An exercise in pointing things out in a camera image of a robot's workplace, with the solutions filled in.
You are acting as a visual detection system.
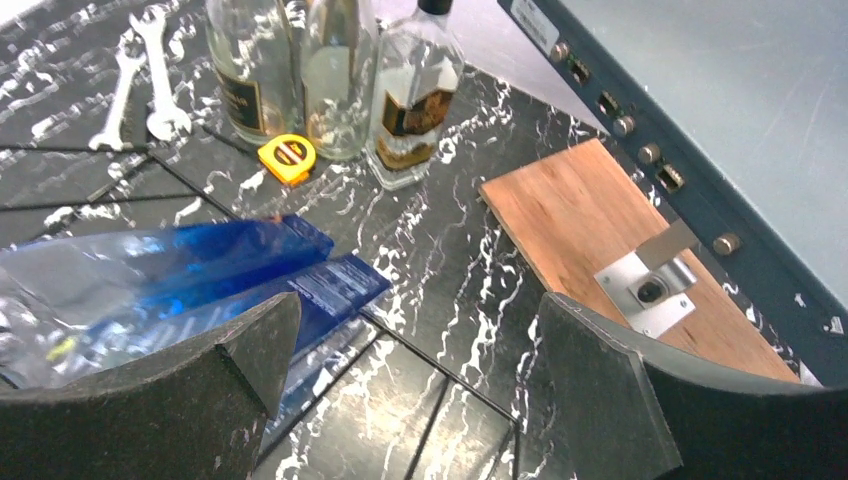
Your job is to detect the wooden board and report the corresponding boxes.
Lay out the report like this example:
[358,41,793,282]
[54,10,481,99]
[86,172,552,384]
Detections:
[481,139,799,383]

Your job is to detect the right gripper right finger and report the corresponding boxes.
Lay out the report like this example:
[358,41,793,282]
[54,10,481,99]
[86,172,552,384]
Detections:
[538,293,847,479]

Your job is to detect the tall clear glass bottle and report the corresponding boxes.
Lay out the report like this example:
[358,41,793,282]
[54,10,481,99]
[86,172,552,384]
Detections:
[300,0,378,161]

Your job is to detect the black wire wine rack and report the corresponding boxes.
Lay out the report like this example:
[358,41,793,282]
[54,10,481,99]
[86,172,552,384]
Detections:
[0,122,525,480]

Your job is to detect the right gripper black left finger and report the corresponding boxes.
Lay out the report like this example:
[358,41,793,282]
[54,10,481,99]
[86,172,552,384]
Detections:
[1,293,301,479]

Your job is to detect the silver open-end wrench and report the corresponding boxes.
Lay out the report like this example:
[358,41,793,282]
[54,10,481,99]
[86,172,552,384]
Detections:
[128,10,192,142]

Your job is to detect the grey rack server unit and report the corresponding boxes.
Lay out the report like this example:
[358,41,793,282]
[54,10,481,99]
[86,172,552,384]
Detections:
[503,1,847,387]

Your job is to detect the blue square bottle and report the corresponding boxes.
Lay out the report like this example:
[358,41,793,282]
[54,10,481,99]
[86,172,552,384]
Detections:
[260,254,391,454]
[1,215,334,389]

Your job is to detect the square whisky bottle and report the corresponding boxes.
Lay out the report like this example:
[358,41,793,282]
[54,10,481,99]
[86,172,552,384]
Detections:
[366,1,465,191]

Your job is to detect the metal bracket on board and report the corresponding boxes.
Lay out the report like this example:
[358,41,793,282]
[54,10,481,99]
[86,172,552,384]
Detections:
[594,219,697,339]

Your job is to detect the yellow tape measure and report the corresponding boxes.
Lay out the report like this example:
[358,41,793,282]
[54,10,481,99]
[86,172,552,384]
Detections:
[257,133,317,187]

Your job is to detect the clear bottle with dark label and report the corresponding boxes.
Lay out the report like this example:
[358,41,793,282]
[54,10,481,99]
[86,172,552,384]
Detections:
[205,0,303,145]

